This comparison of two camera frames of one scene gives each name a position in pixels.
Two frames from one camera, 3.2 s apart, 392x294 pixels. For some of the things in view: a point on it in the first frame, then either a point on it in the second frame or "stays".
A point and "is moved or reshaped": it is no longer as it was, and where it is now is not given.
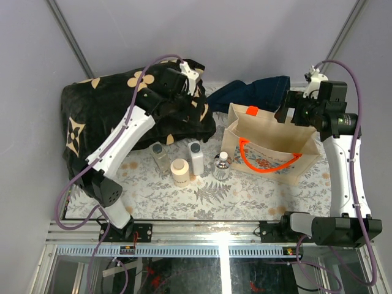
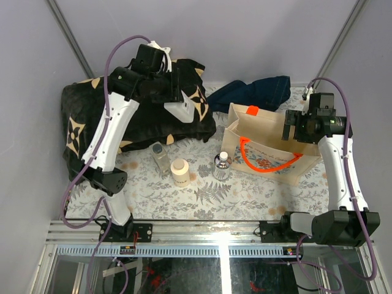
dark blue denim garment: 269,93 stays
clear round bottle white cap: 221,166 stays
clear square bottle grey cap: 162,157 stays
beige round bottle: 180,169 stays
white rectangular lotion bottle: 198,157 is moved or reshaped
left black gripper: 176,84 → 176,84
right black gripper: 294,100 → 294,117
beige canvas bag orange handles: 269,144 stays
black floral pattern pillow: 95,109 stays
